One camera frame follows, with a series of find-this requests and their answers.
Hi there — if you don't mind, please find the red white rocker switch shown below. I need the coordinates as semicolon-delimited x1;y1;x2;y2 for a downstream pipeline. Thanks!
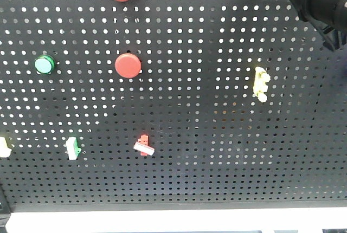
133;134;155;156

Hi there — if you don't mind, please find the black perforated pegboard panel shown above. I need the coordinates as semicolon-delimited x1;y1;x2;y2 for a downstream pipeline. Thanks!
1;0;346;212

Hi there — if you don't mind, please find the yellow toggle switch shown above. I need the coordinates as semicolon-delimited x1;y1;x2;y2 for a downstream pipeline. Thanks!
253;66;271;103

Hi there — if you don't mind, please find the lower red push button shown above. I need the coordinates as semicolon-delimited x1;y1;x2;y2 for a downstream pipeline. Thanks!
114;53;142;79

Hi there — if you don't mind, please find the green white rocker switch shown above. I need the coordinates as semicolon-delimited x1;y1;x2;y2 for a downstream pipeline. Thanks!
66;137;81;160

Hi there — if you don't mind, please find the green push button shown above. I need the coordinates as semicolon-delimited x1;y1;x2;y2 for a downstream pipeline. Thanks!
34;55;56;74

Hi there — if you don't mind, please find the white standing desk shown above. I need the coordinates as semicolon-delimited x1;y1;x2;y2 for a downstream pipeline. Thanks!
6;208;346;232

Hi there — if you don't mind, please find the yellow white rocker switch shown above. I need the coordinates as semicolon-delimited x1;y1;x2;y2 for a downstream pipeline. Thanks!
0;137;12;158

